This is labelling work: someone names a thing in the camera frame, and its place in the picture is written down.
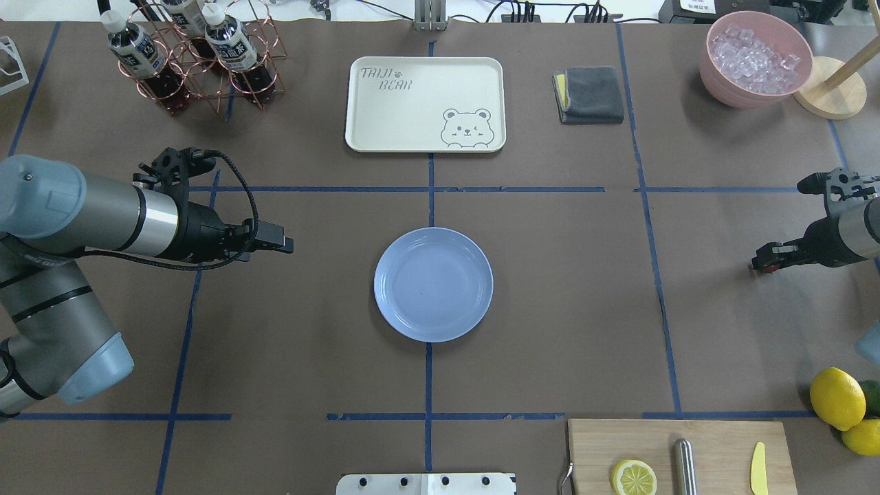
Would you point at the tea bottle middle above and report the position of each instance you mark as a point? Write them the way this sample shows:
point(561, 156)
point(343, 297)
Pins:
point(231, 42)

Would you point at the grey folded cloth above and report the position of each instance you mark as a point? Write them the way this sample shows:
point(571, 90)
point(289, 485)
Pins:
point(588, 95)

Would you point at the steel knife handle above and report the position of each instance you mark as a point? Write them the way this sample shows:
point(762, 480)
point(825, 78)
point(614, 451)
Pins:
point(685, 466)

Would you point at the blue plate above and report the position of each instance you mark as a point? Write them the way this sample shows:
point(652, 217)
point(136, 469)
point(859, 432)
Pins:
point(433, 285)

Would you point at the wooden stand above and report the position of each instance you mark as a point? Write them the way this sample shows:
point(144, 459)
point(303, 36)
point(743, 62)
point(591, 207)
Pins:
point(835, 91)

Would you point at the tea bottle back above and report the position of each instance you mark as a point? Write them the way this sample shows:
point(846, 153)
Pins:
point(188, 18)

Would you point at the cream bear tray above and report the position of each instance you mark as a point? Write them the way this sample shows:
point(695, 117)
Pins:
point(422, 104)

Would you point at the pink bowl with ice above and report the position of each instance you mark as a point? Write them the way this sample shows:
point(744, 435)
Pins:
point(753, 59)

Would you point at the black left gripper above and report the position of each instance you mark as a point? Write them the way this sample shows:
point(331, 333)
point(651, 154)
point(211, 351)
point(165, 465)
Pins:
point(202, 236)

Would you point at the aluminium frame post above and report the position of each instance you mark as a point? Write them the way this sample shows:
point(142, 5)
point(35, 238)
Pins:
point(430, 15)

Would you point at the yellow lemon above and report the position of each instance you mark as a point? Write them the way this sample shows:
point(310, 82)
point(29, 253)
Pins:
point(837, 398)
point(863, 438)

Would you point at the green lime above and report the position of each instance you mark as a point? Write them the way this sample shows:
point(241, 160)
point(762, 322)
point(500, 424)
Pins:
point(871, 390)

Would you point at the tea bottle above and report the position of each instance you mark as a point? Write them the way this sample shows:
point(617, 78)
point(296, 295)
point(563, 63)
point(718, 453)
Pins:
point(188, 18)
point(145, 61)
point(231, 42)

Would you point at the tea bottle front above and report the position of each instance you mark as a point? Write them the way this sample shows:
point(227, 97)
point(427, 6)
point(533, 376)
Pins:
point(145, 61)

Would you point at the lemon half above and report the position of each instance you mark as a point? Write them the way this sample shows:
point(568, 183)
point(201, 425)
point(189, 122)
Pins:
point(633, 476)

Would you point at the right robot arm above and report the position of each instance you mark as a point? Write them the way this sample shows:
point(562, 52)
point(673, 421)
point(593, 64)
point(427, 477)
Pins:
point(848, 234)

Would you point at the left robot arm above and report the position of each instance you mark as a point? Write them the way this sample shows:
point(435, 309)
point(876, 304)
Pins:
point(54, 214)

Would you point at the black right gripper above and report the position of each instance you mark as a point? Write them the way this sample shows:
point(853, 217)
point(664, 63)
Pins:
point(822, 245)

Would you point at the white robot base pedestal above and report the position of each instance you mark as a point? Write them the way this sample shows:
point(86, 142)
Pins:
point(428, 483)

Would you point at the white wire cup rack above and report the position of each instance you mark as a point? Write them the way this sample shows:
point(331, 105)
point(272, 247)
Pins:
point(13, 72)

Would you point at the wooden cutting board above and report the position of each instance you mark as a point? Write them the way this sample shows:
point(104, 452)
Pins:
point(721, 453)

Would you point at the copper wire bottle rack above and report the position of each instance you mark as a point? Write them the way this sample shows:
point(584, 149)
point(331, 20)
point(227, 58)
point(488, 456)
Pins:
point(208, 80)

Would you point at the yellow plastic knife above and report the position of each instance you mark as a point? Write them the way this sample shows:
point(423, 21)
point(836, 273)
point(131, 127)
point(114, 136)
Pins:
point(758, 470)

